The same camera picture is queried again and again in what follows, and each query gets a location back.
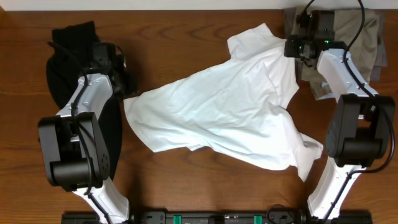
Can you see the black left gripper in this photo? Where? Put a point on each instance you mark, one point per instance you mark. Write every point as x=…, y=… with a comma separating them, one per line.
x=133, y=87

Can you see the khaki folded shorts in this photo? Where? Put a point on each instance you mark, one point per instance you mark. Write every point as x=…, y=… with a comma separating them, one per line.
x=363, y=51

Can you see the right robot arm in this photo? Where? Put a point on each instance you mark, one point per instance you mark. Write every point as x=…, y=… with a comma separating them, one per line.
x=360, y=137

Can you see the black garment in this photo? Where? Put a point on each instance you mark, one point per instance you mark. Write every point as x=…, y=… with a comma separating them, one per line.
x=62, y=76

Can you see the white t-shirt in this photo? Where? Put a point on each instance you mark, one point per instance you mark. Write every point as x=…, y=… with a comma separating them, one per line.
x=237, y=108

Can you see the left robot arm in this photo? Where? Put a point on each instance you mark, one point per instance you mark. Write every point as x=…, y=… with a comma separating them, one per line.
x=81, y=144

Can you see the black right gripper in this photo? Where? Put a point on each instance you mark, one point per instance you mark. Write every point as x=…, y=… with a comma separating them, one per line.
x=288, y=49

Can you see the grey folded garment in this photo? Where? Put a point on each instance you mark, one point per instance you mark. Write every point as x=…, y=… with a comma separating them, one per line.
x=381, y=61

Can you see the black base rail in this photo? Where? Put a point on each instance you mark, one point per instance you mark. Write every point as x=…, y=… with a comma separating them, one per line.
x=275, y=215

